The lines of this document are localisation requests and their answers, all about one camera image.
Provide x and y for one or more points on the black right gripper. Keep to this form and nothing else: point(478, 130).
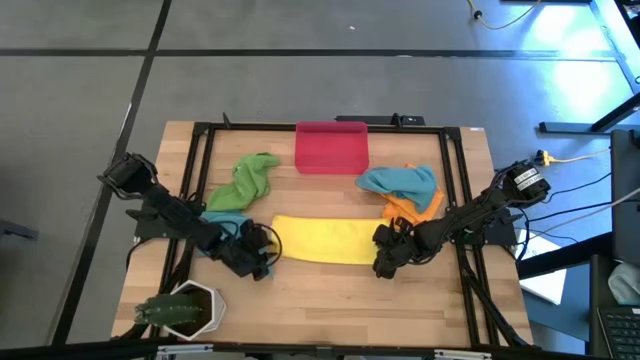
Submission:
point(395, 250)

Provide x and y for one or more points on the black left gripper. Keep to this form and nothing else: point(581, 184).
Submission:
point(240, 255)

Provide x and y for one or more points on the teal microfiber towel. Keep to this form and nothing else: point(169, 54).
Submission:
point(400, 182)

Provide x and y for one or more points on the yellow microfiber towel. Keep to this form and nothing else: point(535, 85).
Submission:
point(325, 240)

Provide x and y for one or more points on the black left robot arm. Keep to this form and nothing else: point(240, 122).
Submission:
point(170, 207)

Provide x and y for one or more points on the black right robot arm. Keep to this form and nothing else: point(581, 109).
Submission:
point(475, 210)

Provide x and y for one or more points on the orange microfiber towel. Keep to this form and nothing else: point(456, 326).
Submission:
point(410, 212)

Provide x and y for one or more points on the green microfiber towel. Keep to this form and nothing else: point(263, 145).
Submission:
point(247, 180)

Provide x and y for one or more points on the red plastic basket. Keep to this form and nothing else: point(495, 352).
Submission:
point(330, 150)

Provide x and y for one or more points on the light blue tagged towel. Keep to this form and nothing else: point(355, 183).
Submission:
point(235, 218)

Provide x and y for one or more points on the cactus in white hexagonal pot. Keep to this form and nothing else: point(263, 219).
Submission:
point(200, 310)

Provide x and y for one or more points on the white board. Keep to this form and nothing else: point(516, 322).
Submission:
point(545, 285)

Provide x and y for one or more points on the yellow power plug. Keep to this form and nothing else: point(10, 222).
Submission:
point(544, 158)

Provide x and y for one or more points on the black desk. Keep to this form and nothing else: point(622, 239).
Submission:
point(597, 280)

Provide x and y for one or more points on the grey floor object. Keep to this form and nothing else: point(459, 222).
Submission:
point(15, 231)

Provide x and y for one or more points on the pale crumpled cloth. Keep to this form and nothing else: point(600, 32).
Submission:
point(625, 285)

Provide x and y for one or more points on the black keyboard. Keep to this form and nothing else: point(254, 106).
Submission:
point(622, 330)

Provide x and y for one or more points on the silver bracket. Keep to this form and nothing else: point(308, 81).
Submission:
point(462, 355)
point(185, 348)

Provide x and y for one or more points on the black aluminium table frame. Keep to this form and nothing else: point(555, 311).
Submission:
point(240, 127)

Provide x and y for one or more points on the black desk leg frame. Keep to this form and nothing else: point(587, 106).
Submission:
point(565, 128)

